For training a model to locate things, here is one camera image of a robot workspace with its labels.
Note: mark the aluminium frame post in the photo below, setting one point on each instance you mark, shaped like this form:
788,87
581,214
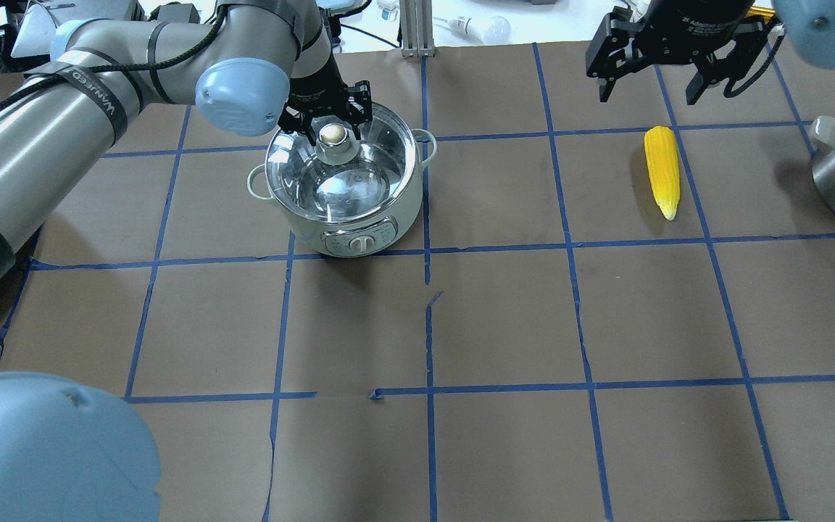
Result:
416,25

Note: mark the yellow corn cob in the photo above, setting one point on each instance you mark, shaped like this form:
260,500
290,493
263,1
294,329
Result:
664,169

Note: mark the white light bulb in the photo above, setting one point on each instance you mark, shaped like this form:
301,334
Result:
483,30

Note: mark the glass pot lid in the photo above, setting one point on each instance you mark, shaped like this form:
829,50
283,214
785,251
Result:
343,176

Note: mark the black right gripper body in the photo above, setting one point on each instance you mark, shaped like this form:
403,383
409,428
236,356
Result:
693,27

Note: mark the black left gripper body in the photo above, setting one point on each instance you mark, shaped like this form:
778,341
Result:
318,88

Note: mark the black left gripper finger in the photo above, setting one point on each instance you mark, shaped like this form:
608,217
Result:
297,121
359,106

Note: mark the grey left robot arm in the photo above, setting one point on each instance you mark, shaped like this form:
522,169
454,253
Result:
259,66

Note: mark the pale green electric pot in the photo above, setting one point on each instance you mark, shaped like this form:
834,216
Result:
362,237

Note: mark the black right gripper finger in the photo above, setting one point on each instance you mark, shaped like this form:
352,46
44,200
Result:
749,39
613,52

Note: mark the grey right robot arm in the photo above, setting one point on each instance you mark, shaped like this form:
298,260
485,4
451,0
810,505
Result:
809,24

